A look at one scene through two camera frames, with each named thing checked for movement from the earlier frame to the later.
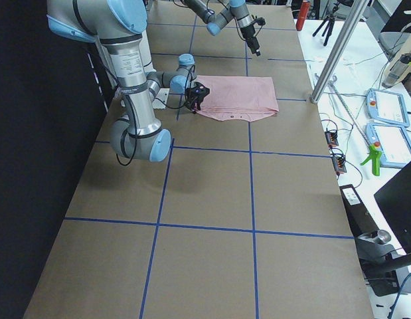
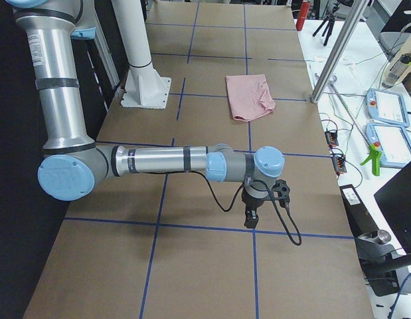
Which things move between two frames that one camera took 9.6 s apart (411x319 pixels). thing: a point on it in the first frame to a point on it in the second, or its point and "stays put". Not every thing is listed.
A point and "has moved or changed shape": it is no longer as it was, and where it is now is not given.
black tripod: x=330 y=20 stays put
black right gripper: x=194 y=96 to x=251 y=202
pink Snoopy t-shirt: x=246 y=98 has moved or changed shape
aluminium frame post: x=354 y=14 stays put
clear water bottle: x=398 y=69 stays put
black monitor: x=398 y=200 stays put
